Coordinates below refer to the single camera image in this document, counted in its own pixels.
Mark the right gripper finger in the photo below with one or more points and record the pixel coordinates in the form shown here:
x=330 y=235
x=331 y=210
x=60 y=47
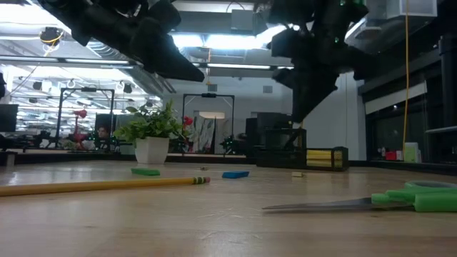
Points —
x=283 y=78
x=314 y=93

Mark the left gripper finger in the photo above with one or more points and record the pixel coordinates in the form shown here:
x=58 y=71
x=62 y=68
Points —
x=175 y=57
x=168 y=73

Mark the yellow sticky note pad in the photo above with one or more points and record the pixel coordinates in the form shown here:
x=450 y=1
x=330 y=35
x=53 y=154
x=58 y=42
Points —
x=318 y=158

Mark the small white eraser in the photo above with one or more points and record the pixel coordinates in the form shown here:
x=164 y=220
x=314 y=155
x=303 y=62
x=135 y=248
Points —
x=296 y=174

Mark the green eraser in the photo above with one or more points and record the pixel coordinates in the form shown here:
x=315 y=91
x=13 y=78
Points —
x=145 y=172

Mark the blue eraser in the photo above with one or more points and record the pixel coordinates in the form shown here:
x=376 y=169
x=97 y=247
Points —
x=235 y=175

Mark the black mesh desk organizer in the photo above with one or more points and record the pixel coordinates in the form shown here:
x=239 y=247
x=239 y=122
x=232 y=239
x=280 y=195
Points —
x=285 y=157

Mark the black equipment cabinet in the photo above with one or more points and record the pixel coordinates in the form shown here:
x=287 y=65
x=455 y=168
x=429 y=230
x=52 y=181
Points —
x=271 y=121

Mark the long ceiling light bar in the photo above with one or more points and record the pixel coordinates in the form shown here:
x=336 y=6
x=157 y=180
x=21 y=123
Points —
x=239 y=66
x=71 y=61

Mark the red artificial flower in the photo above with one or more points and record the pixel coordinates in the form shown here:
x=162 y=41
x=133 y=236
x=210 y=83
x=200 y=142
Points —
x=188 y=120

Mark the green plant in white pot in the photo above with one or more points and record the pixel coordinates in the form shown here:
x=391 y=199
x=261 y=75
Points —
x=151 y=150

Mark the person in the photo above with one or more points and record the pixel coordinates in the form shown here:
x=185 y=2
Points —
x=103 y=132

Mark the red box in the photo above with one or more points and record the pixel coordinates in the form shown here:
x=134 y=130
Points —
x=391 y=155

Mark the green and white box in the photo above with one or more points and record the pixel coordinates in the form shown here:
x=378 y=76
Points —
x=410 y=152

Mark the dark background monitor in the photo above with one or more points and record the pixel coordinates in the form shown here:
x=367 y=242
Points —
x=9 y=118

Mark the grey wall vent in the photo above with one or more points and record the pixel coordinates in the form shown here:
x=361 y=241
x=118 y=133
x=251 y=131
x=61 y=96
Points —
x=267 y=89
x=212 y=88

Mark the black robot station frame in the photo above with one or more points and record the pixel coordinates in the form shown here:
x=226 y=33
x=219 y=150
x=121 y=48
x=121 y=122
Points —
x=87 y=90
x=208 y=95

